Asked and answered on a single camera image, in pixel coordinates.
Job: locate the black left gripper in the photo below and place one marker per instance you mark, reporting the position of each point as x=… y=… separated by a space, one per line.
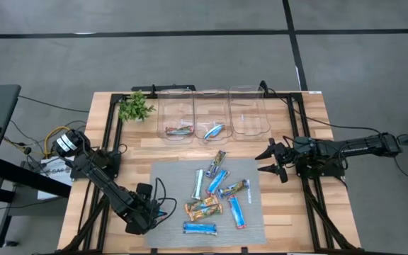
x=142 y=212

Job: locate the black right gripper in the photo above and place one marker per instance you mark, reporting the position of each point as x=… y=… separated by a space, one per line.
x=284 y=156

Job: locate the red green granola bar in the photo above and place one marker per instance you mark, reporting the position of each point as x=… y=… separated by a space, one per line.
x=179 y=130

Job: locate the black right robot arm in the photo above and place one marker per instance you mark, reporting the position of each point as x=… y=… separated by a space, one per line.
x=360 y=145

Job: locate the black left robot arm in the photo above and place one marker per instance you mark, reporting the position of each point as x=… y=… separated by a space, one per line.
x=97 y=177

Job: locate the grey woven placemat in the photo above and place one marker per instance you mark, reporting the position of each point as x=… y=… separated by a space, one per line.
x=168 y=237

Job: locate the black edge clamp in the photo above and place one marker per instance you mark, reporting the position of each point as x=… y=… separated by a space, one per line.
x=244 y=250
x=153 y=250

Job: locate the thin white printed strip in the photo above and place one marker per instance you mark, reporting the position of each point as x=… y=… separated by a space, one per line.
x=249 y=196

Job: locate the clear plastic bin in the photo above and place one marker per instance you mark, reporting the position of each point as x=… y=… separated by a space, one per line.
x=175 y=106
x=212 y=106
x=248 y=106

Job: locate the white label sticker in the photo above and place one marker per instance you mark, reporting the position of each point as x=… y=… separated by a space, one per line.
x=315 y=92

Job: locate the small green plant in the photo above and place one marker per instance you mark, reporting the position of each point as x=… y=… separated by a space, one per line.
x=135 y=108

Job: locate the white box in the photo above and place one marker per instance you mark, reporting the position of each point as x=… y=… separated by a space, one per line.
x=53 y=170

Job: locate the black metal table frame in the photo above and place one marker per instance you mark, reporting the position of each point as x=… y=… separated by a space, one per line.
x=285 y=95

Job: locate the black desk leg frame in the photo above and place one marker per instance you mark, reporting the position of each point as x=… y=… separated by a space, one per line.
x=30 y=178

